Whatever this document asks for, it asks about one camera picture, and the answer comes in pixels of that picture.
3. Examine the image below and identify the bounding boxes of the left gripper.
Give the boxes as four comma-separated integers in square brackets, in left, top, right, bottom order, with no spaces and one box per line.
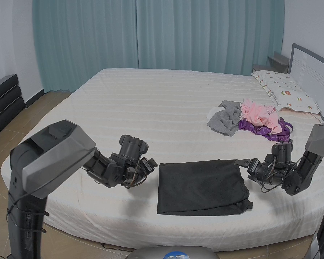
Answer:
[137,157,159,182]

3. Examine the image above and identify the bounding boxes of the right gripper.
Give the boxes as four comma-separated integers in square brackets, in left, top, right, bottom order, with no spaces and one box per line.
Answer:
[233,158,271,185]

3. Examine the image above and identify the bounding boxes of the black T-shirt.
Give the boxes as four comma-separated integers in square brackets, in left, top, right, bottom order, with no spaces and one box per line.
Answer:
[157,159,253,216]

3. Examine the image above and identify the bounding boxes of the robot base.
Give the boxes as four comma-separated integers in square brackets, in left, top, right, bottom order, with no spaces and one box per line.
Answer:
[124,247,216,259]

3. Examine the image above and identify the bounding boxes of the purple garment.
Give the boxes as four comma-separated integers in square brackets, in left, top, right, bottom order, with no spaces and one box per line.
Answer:
[238,118,293,142]

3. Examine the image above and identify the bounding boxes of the grey garment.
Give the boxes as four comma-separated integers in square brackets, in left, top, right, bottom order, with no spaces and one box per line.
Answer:
[207,100,242,137]

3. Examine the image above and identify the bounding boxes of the pink garment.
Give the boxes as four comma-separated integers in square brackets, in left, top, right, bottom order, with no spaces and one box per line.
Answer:
[240,98,283,134]

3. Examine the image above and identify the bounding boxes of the white garment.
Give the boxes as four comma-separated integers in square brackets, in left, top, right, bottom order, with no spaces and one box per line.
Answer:
[206,106,224,120]

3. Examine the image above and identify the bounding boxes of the bed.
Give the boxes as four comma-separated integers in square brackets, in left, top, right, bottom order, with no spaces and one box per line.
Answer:
[1,43,324,251]

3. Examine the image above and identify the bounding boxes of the white printed pillow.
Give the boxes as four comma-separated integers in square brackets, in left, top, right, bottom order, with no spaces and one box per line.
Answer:
[251,70,321,114]

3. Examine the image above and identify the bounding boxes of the grey bedside table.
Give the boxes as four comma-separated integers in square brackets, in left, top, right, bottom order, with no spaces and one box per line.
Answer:
[252,51,290,73]

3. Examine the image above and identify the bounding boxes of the blue-green curtain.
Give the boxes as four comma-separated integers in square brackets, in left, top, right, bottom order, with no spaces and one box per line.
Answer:
[32,0,140,93]
[136,0,285,76]

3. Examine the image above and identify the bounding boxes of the black chest of drawers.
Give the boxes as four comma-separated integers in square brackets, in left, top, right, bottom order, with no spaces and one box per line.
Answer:
[0,74,25,144]

